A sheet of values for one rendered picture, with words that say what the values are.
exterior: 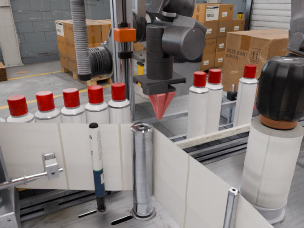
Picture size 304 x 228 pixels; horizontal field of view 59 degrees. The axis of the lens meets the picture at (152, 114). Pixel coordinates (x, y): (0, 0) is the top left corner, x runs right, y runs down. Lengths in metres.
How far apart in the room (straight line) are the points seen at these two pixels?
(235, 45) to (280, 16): 4.16
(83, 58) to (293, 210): 0.56
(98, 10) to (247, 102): 5.93
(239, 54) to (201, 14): 3.21
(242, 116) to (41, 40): 5.59
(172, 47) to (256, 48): 0.70
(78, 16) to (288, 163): 0.52
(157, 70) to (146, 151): 0.18
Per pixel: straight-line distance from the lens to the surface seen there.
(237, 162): 0.72
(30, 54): 6.16
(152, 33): 0.54
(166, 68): 0.55
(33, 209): 0.65
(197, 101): 0.71
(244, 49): 1.21
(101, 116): 0.60
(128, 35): 0.67
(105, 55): 1.71
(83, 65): 0.67
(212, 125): 0.78
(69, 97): 0.58
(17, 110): 0.58
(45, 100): 0.58
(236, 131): 0.82
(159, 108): 0.58
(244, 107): 0.84
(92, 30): 4.04
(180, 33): 0.49
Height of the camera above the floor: 1.27
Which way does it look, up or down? 24 degrees down
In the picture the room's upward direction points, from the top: straight up
